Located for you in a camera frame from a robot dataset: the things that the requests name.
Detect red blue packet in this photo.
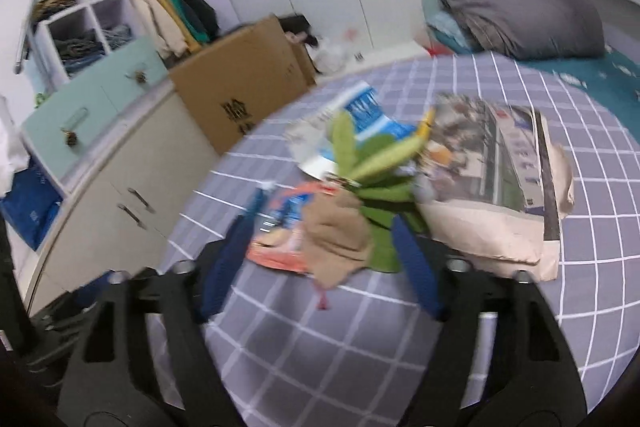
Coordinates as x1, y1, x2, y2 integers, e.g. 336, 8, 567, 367
246, 182, 341, 275

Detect white blue carton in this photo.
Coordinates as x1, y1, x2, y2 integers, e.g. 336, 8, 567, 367
285, 81, 416, 180

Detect white plastic bag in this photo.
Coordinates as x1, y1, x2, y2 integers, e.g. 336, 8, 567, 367
315, 38, 351, 75

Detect newspaper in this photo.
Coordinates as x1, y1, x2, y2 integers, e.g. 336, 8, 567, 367
430, 93, 561, 240

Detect grey duvet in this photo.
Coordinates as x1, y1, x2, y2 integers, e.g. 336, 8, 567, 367
439, 0, 608, 60

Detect yellow hanging garment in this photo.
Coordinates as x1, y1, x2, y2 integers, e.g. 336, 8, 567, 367
150, 0, 201, 52

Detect hanging clothes row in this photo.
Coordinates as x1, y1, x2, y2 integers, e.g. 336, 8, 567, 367
124, 0, 186, 58

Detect black clothes heap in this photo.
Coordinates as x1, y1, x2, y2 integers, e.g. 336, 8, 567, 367
277, 14, 321, 50

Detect large cardboard box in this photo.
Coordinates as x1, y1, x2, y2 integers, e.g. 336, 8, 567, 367
167, 14, 317, 156

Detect grey checked tablecloth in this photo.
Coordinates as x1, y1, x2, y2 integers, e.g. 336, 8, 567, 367
167, 52, 640, 427

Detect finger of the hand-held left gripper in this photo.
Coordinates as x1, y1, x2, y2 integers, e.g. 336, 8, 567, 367
75, 271, 119, 309

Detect metal cabinet handle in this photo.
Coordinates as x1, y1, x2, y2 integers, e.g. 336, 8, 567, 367
127, 188, 156, 214
117, 204, 147, 230

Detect teal drawer unit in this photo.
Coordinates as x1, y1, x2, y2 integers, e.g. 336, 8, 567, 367
20, 36, 171, 192

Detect beige paper bag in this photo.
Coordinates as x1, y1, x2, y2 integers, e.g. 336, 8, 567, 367
417, 142, 576, 282

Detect green hanging shirt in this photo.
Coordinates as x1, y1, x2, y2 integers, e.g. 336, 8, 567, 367
157, 0, 211, 45

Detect camouflage clothes pile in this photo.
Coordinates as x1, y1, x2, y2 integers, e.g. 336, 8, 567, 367
31, 0, 78, 24

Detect white cabinet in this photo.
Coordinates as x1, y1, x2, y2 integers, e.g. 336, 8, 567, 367
25, 84, 236, 318

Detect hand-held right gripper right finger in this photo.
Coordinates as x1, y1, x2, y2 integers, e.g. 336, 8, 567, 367
391, 213, 588, 414

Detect black hanging coat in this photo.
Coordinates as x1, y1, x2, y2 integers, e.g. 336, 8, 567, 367
167, 0, 221, 40

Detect green artificial plant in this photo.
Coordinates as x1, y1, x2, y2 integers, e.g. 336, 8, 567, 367
327, 111, 436, 273

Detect beige cloth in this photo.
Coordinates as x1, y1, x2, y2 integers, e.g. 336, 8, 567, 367
299, 194, 373, 312

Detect dark folded clothes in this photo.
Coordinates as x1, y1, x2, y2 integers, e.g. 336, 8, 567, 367
54, 32, 108, 62

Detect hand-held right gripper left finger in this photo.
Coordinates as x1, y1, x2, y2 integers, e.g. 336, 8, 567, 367
57, 189, 267, 419

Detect blue plastic bag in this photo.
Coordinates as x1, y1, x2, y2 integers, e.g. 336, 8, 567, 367
0, 157, 66, 253

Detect teal candy print bed sheet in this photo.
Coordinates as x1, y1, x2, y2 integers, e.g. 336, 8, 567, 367
515, 47, 640, 118

